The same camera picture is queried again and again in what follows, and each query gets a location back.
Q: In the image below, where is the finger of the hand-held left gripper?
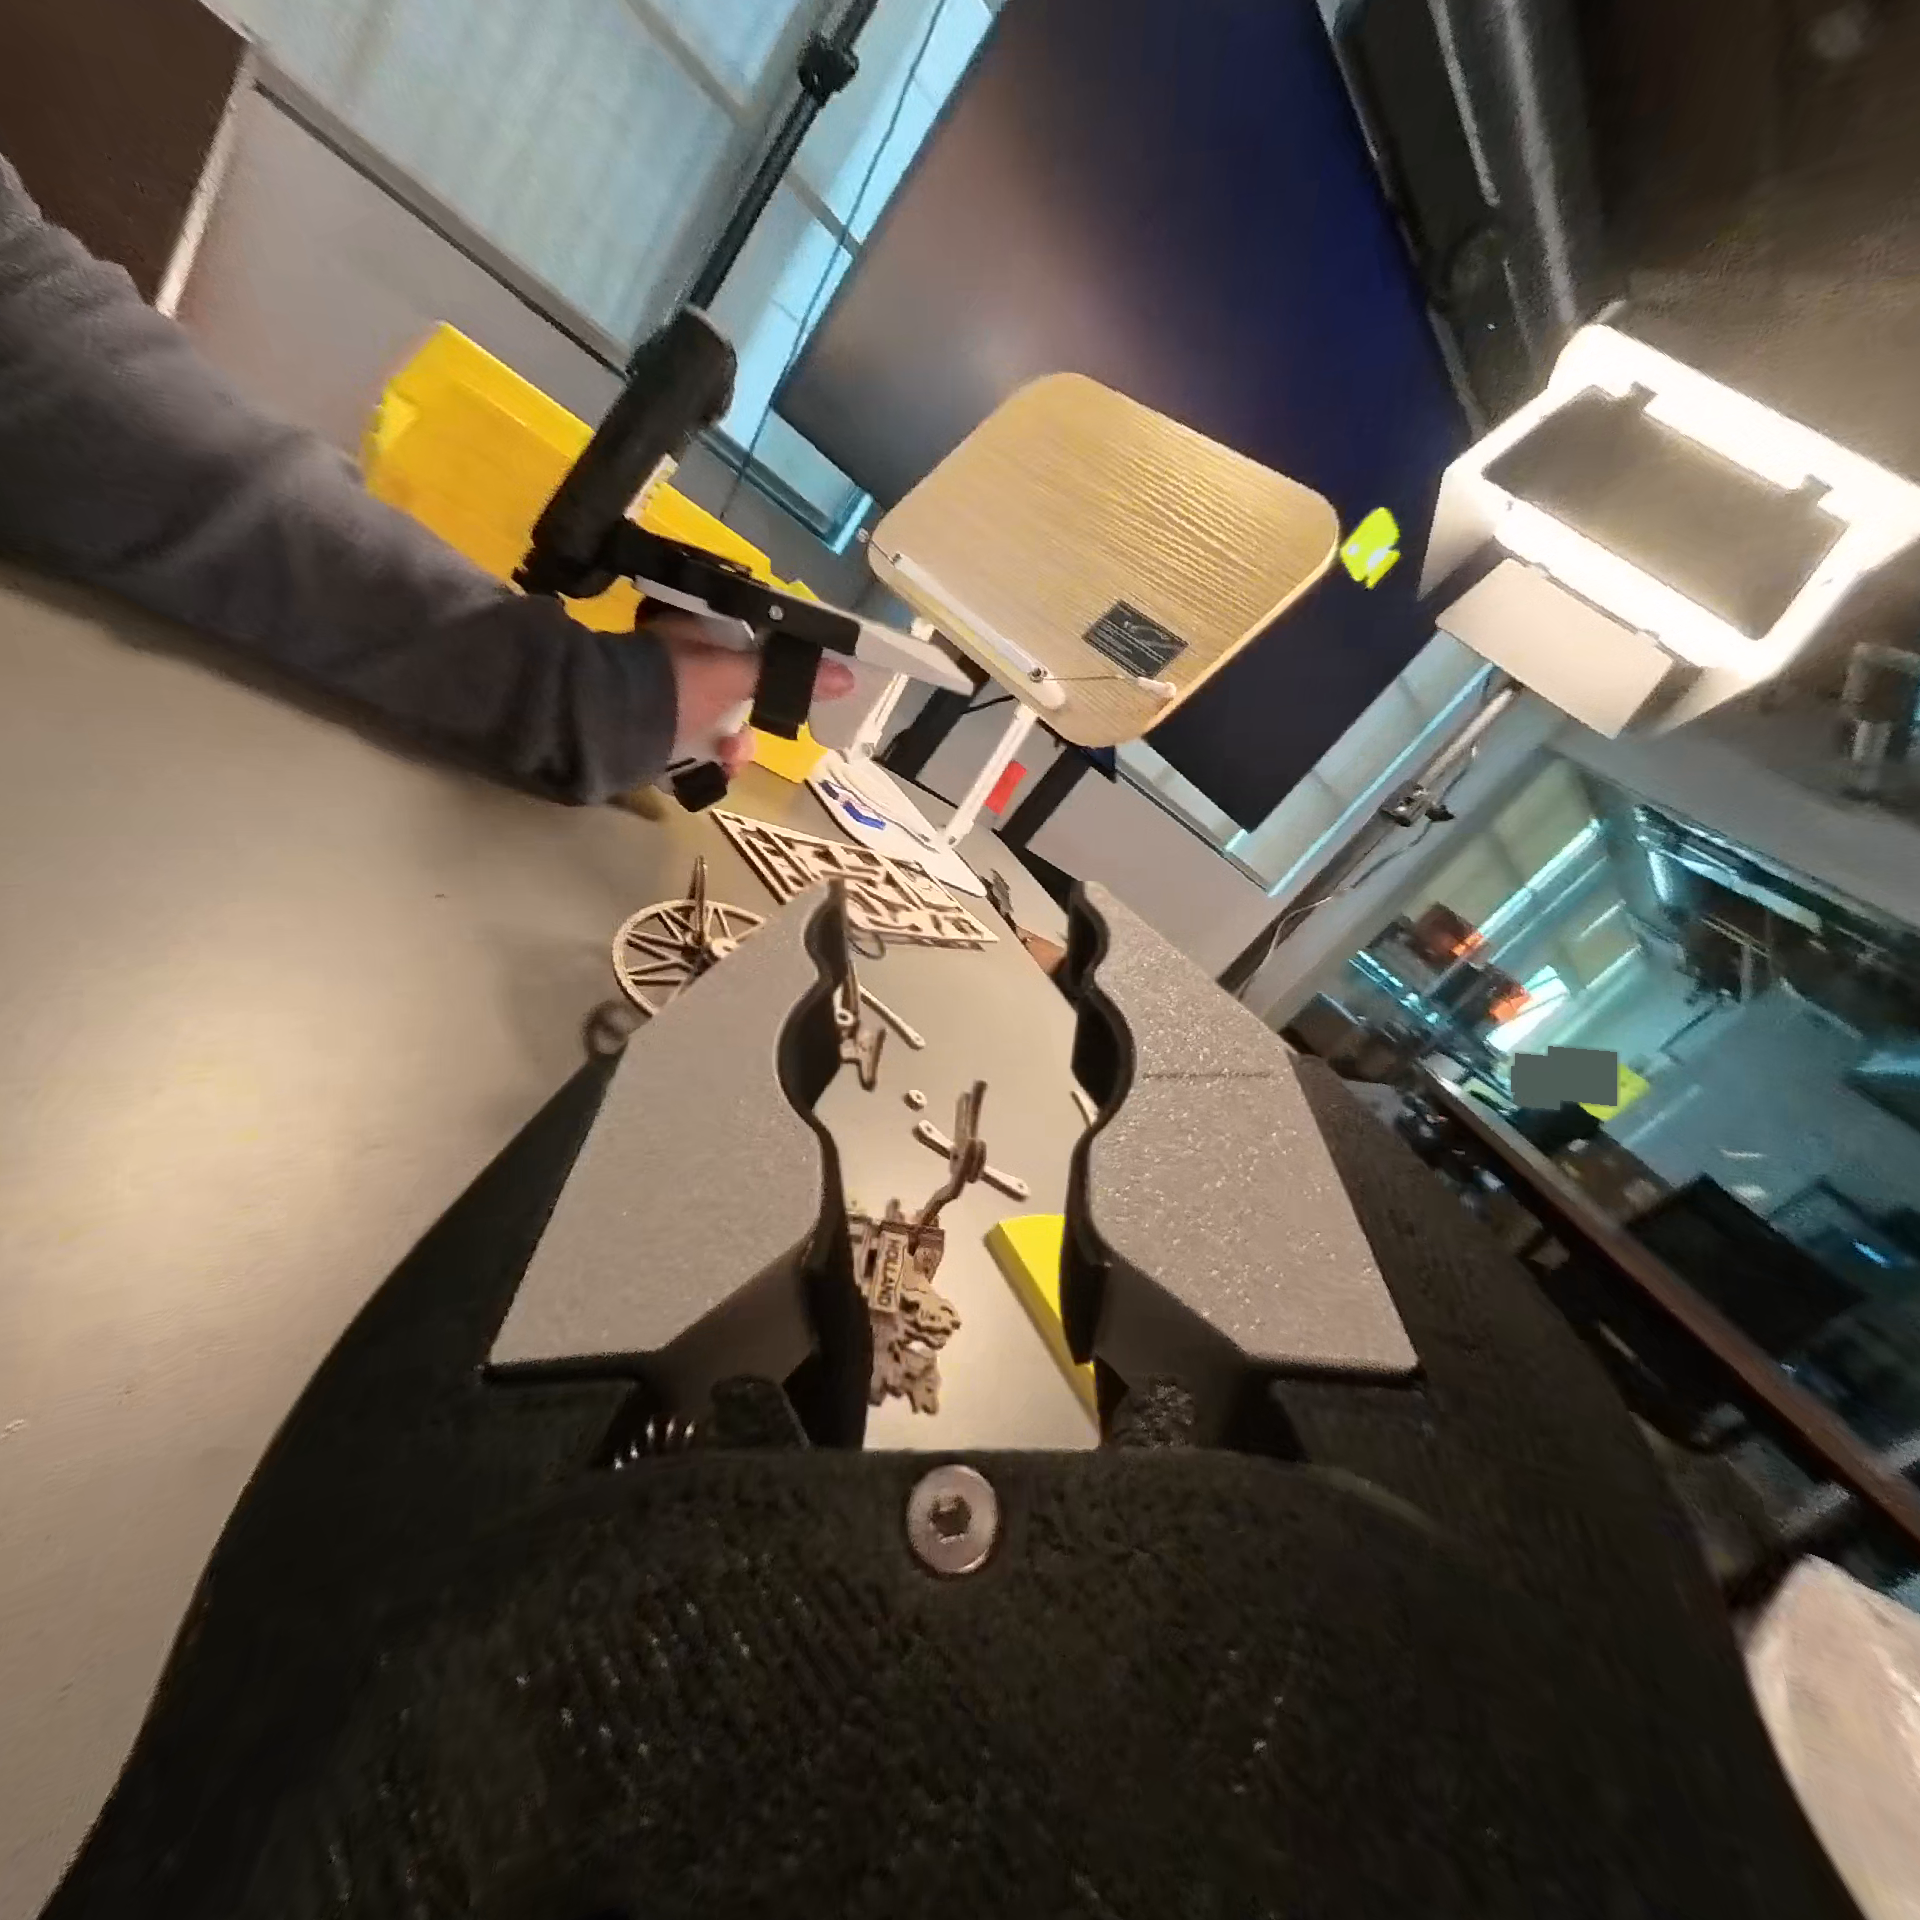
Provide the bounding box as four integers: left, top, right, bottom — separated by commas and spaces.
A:
816, 609, 975, 698

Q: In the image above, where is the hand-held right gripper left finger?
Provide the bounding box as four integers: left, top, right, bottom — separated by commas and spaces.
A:
483, 879, 876, 1449

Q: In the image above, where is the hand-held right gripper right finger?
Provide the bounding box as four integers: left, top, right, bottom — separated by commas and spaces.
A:
1053, 879, 1422, 1449

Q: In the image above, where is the person's left forearm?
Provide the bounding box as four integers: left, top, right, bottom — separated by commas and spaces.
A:
0, 151, 683, 812

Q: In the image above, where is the laser-cut wooden parts sheet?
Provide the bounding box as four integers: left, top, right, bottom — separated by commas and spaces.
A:
709, 806, 1000, 950

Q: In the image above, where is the engraved wooden model assembly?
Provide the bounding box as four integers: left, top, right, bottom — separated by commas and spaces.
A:
843, 1197, 964, 1421

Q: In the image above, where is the person's left hand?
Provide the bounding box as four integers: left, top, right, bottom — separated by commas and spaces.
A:
637, 599, 859, 785

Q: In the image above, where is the yellow plastic bin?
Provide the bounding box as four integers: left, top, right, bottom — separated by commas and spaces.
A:
364, 323, 818, 785

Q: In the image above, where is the yellow sticky note pad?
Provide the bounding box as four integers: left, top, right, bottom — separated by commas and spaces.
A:
983, 1212, 1107, 1421

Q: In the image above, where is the wooden top tilting stand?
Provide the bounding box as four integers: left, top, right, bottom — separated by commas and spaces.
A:
847, 373, 1340, 865

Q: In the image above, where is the wooden spoked wheel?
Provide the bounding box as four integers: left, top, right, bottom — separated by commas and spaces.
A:
610, 855, 770, 1025

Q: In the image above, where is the slim wooden lever part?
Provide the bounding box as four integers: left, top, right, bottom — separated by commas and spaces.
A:
829, 959, 927, 1090

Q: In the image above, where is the black tripod pole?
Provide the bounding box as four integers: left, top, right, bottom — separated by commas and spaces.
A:
701, 0, 890, 354

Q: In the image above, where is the dark long counter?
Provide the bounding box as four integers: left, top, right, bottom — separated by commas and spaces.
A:
1288, 996, 1920, 1548

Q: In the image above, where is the large dark screen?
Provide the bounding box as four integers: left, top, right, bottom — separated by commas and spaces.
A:
768, 0, 1479, 838

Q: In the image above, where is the white box-shaped machine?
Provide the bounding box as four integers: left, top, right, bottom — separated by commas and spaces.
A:
1414, 323, 1920, 741

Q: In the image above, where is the wooden crossed bracket part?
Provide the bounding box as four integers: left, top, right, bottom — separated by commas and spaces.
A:
910, 1078, 1034, 1205

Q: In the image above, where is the thin hanging cable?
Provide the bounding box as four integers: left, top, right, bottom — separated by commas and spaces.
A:
1240, 675, 1519, 985

